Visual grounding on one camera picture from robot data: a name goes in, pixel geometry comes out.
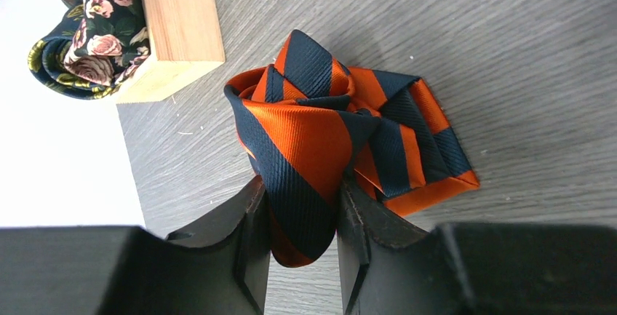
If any black pink floral rolled tie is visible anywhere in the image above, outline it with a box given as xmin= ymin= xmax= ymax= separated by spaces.
xmin=63 ymin=0 xmax=150 ymax=87

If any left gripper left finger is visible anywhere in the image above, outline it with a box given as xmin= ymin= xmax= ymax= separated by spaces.
xmin=1 ymin=177 xmax=270 ymax=314

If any wooden compartment tray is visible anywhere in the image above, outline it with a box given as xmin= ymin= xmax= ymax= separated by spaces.
xmin=112 ymin=0 xmax=226 ymax=104

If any orange navy striped tie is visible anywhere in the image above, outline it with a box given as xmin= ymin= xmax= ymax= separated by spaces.
xmin=224 ymin=30 xmax=480 ymax=268

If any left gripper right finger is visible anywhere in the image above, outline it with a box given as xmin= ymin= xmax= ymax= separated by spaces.
xmin=337 ymin=180 xmax=616 ymax=314

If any navy yellow rolled tie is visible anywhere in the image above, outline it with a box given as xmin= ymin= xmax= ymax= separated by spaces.
xmin=28 ymin=4 xmax=120 ymax=100

